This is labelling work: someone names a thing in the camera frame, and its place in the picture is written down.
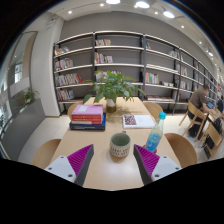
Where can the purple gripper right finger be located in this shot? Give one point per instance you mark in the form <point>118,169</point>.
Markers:
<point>153,167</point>

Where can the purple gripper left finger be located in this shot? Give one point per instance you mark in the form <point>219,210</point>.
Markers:
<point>73,167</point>

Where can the plastic water bottle blue cap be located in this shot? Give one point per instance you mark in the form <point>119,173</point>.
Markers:
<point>156,132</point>

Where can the speckled ceramic mug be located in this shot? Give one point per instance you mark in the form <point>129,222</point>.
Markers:
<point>119,145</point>

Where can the dark blue bottom book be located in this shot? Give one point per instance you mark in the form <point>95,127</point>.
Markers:
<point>89,126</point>

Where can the wooden chair near left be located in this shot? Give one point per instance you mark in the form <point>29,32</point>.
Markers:
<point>45,153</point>

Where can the wooden chair near right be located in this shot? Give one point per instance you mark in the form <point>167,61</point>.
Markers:
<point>183,149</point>

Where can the red middle book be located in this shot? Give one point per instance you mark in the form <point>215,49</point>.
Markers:
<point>89,119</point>

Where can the white open magazine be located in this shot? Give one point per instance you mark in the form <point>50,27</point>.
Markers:
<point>137,121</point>

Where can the pink top book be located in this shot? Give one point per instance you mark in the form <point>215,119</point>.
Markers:
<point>87,112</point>

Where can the wooden chair far right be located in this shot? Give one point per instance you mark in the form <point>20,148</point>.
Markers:
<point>154,109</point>

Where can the wooden chair far left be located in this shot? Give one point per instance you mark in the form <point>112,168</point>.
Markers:
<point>71,109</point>

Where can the wooden folding chair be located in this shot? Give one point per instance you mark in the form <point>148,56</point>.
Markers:
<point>198,118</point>
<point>212,138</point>

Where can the green potted plant on table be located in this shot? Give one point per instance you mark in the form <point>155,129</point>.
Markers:
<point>110,86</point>

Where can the potted plant by window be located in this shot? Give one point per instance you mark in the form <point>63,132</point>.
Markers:
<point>29,96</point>

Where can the seated man brown shirt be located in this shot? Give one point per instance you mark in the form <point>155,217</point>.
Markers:
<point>198,99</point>

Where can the large grey bookshelf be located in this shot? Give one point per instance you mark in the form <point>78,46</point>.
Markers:
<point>164,73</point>

